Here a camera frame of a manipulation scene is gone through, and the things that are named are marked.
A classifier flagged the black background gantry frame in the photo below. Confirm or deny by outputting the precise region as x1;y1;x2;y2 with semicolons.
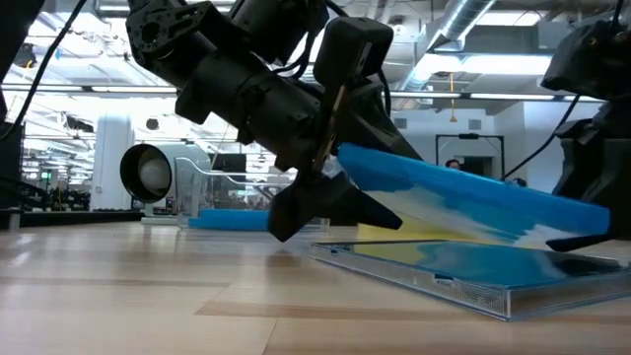
435;132;506;183

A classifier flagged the yellow plastic bin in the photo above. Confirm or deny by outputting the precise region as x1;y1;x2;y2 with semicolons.
355;216;494;244

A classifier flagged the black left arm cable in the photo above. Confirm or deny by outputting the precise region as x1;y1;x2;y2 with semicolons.
0;0;89;143

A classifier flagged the black ceiling device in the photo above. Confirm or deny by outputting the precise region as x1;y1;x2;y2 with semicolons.
13;42;39;70

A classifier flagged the long ceiling light strip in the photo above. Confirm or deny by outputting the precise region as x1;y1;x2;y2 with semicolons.
0;84;607;103

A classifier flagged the black left wrist camera cable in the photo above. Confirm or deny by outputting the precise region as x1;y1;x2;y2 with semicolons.
273;0;394;117

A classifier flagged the white building column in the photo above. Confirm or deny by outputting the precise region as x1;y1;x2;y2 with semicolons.
90;110;136;212

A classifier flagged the clear plastic bin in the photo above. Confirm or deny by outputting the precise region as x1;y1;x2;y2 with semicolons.
174;156;330;232

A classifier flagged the black clear jewel case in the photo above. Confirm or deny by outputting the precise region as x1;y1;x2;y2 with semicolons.
309;239;631;322

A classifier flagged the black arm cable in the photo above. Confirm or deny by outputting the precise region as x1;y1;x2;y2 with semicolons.
0;0;89;143
501;94;582;181

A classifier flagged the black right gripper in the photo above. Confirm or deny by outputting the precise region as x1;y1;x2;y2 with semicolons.
545;101;631;253

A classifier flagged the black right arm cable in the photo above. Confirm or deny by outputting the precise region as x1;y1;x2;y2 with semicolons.
501;94;582;181

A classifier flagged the white cylindrical spotlight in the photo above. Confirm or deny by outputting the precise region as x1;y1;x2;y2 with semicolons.
119;142;214;226

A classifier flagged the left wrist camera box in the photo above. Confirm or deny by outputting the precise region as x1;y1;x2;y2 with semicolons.
313;16;395;93

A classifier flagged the silver ventilation duct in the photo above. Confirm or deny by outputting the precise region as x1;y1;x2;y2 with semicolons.
393;0;498;95

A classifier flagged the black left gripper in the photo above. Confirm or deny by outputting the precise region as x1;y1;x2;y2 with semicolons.
267;81;424;244

